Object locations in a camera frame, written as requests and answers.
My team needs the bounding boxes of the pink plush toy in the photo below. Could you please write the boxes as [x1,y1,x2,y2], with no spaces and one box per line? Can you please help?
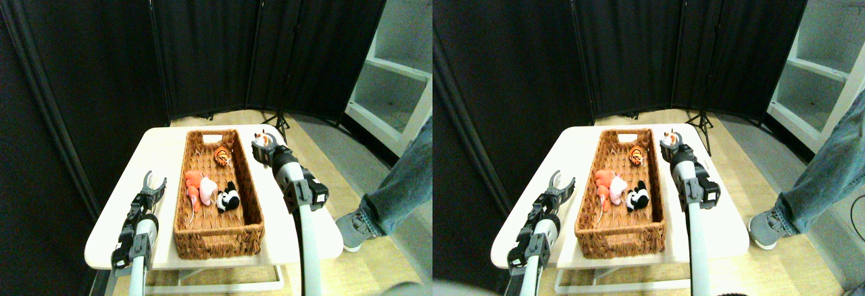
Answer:
[199,176,219,207]
[609,175,630,205]

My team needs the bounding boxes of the black and white panda toy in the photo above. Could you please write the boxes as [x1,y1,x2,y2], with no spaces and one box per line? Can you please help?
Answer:
[624,179,651,214]
[216,180,242,215]

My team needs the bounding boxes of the white table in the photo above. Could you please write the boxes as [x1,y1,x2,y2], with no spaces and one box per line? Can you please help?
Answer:
[491,124,749,294]
[84,124,344,294]

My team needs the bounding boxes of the black curtain stand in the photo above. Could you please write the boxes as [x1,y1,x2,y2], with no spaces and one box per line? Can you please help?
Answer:
[262,24,298,145]
[685,24,718,157]

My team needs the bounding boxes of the brown wicker basket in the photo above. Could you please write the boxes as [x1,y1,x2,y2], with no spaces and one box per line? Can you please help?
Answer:
[575,128,667,260]
[174,129,266,261]

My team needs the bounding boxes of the person's legs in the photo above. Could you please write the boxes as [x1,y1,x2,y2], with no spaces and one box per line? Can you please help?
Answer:
[335,115,433,253]
[748,90,865,251]

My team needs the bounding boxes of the white shelf unit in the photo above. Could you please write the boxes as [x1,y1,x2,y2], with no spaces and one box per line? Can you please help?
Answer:
[767,0,865,161]
[345,0,433,162]

